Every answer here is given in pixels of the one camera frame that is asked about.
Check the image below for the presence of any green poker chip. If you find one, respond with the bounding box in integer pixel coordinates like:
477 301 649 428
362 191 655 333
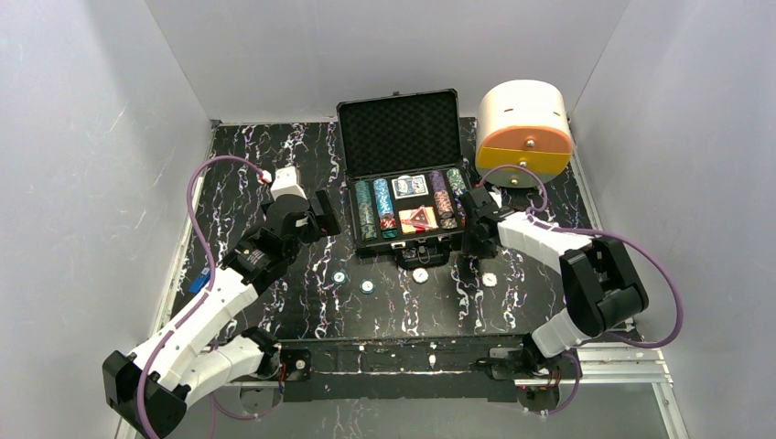
331 270 349 285

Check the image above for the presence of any red triangular plaque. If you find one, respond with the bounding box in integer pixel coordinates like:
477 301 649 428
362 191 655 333
404 206 437 231

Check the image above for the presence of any white poker chip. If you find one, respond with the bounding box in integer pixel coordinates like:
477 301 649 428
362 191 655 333
412 268 429 284
481 273 498 288

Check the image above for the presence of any red playing card deck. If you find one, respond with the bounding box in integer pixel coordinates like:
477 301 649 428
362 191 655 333
398 206 439 236

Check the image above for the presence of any teal poker chip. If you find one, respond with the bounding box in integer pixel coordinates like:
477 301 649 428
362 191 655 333
360 280 375 294

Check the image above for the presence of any blue playing card deck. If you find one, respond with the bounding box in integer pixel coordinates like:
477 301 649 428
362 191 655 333
391 175 429 199

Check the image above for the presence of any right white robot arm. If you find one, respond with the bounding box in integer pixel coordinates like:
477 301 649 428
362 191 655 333
460 187 649 371

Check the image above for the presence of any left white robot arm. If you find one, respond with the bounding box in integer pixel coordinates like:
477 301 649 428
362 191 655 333
102 190 340 438

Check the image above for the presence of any purple orange chip stack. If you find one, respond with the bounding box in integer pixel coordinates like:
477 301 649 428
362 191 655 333
428 170 458 230

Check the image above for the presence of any green blue white chip stack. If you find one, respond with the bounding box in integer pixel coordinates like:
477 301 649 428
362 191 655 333
447 167 468 200

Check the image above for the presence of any cyan red chip stack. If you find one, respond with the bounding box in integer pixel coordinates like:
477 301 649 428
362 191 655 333
372 178 398 239

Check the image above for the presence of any black poker chip case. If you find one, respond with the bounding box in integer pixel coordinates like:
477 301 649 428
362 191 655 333
337 89 472 270

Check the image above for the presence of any white round drawer cabinet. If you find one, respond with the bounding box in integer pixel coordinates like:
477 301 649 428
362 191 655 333
474 80 574 188

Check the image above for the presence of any blue stapler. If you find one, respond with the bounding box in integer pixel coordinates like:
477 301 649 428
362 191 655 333
189 267 210 294

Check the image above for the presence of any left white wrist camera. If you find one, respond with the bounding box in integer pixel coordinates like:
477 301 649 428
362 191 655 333
270 166 307 201

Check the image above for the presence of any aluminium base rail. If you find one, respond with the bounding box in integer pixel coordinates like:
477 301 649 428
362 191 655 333
124 329 674 419

